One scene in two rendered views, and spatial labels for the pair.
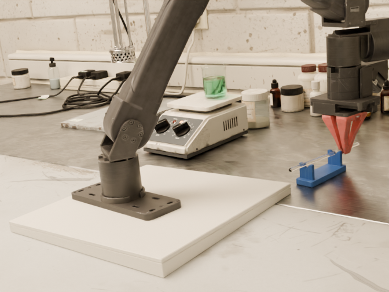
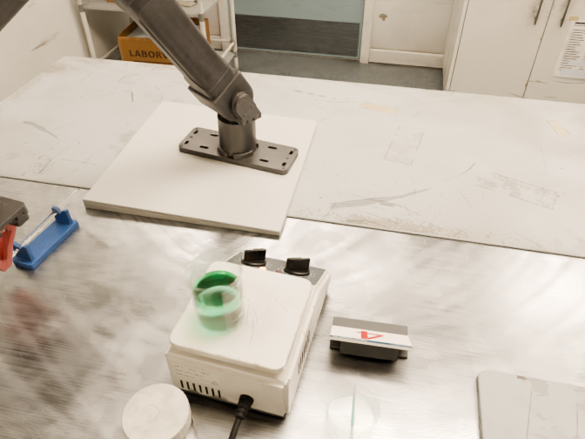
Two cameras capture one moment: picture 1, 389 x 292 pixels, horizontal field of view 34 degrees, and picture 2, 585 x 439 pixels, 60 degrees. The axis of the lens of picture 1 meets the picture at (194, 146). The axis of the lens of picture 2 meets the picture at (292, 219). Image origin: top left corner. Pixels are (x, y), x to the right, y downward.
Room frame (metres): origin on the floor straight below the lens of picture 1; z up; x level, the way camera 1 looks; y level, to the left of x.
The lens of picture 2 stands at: (1.63, -0.14, 1.40)
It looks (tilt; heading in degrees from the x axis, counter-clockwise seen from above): 40 degrees down; 152
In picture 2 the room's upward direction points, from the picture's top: straight up
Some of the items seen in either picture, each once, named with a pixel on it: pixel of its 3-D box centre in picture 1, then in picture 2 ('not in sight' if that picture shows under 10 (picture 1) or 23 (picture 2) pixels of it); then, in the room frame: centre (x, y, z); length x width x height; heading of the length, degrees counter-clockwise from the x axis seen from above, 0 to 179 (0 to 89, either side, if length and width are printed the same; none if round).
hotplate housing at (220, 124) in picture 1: (198, 123); (254, 319); (1.29, -0.01, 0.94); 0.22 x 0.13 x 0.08; 136
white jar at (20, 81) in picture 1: (21, 78); not in sight; (2.23, 0.59, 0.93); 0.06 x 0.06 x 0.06
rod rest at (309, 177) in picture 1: (321, 167); (43, 234); (1.00, -0.21, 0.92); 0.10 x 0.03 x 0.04; 132
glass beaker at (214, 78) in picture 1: (215, 80); (215, 293); (1.30, -0.06, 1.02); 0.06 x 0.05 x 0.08; 104
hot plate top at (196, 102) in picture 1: (204, 101); (244, 312); (1.31, -0.03, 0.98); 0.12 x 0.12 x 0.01; 46
